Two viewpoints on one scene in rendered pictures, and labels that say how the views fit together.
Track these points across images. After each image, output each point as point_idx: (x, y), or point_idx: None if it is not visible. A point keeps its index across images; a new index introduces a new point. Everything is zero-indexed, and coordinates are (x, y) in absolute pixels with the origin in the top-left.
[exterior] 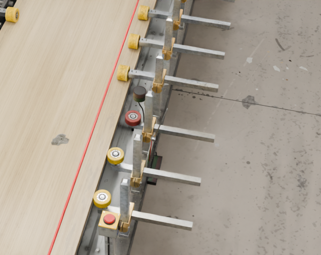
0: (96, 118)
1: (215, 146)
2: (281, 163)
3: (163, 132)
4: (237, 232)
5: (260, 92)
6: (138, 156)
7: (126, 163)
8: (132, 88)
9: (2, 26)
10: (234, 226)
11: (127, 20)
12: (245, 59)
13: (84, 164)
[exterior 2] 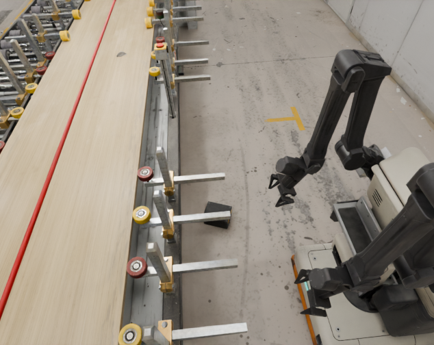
0: None
1: (209, 84)
2: (244, 83)
3: (179, 45)
4: (233, 114)
5: (224, 59)
6: (169, 44)
7: None
8: None
9: None
10: (231, 112)
11: (144, 8)
12: (211, 49)
13: (139, 60)
